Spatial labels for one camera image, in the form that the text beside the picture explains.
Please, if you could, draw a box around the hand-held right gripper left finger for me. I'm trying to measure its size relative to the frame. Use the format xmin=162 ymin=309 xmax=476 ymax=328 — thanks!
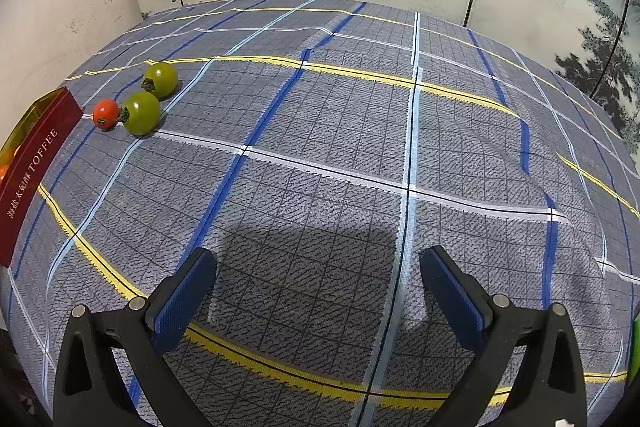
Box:
xmin=53 ymin=248 xmax=218 ymax=427

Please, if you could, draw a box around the green tomato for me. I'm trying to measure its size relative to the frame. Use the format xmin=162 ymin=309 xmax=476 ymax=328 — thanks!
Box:
xmin=120 ymin=92 xmax=161 ymax=137
xmin=141 ymin=62 xmax=178 ymax=100

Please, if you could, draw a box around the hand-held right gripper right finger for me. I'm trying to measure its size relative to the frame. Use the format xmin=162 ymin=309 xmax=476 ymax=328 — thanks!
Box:
xmin=419 ymin=245 xmax=587 ymax=427

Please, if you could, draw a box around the green packet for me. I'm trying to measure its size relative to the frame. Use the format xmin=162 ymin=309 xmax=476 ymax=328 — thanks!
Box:
xmin=631 ymin=319 xmax=640 ymax=383

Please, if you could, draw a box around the plaid blanket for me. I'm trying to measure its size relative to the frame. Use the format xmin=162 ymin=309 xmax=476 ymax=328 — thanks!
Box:
xmin=0 ymin=0 xmax=640 ymax=427

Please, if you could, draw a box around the small red tomato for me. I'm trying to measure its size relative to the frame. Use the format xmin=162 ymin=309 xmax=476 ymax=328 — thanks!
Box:
xmin=93 ymin=99 xmax=121 ymax=132

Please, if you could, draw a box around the dark red candy box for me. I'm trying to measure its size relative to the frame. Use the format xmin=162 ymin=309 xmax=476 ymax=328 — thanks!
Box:
xmin=0 ymin=88 xmax=83 ymax=268

